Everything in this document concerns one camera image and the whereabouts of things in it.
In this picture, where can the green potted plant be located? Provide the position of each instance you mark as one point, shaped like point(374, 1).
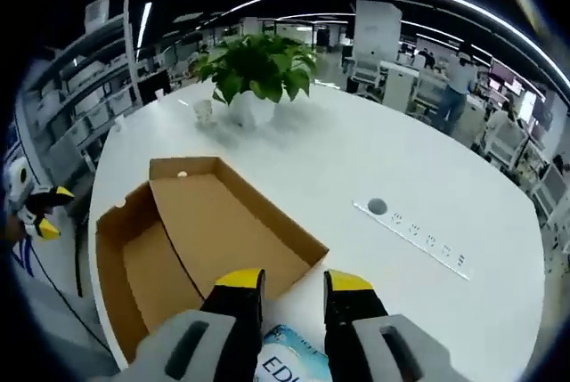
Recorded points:
point(258, 66)

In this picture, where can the white square pillar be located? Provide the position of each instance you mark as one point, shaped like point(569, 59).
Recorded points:
point(376, 26)

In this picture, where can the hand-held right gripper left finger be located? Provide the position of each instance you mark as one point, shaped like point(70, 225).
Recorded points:
point(236, 324)

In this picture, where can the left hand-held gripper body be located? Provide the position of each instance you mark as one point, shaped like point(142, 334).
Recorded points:
point(15, 188)

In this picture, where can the white ribbed storage bin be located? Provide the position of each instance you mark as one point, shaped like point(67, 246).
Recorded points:
point(97, 10)

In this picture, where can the row of white shelf bins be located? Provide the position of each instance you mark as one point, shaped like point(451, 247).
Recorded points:
point(89, 101)

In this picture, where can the row of white office chairs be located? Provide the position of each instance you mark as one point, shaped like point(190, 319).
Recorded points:
point(505, 137)

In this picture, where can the black monitor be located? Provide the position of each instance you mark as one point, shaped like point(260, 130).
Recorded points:
point(153, 87)

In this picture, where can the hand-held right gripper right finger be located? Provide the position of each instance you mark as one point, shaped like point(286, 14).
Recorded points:
point(347, 333)

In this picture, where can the blue soft item tissue pack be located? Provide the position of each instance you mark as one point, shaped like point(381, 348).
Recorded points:
point(294, 355)

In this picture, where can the grey metal shelf rack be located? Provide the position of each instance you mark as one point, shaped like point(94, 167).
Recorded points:
point(129, 52)

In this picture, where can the brown cardboard shoe box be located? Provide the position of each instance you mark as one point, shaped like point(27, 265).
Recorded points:
point(214, 221)

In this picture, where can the silver socket strip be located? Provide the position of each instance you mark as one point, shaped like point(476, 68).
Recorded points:
point(423, 239)

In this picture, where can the wall monitor screen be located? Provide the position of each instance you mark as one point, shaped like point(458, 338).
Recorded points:
point(505, 79)

